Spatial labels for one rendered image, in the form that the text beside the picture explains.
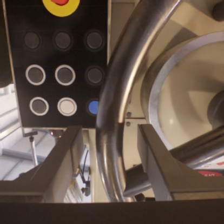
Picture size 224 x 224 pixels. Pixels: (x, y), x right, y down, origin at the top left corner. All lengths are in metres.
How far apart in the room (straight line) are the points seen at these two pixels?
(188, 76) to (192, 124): 0.07
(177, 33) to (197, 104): 0.17
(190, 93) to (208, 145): 0.10
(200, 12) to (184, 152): 0.30
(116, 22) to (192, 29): 0.16
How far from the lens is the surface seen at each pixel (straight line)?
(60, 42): 0.26
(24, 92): 0.29
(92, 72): 0.25
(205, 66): 0.27
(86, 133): 0.44
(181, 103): 0.26
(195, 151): 0.18
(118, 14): 0.36
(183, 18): 0.39
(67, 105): 0.26
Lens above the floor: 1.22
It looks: 17 degrees up
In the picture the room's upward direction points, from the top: 179 degrees counter-clockwise
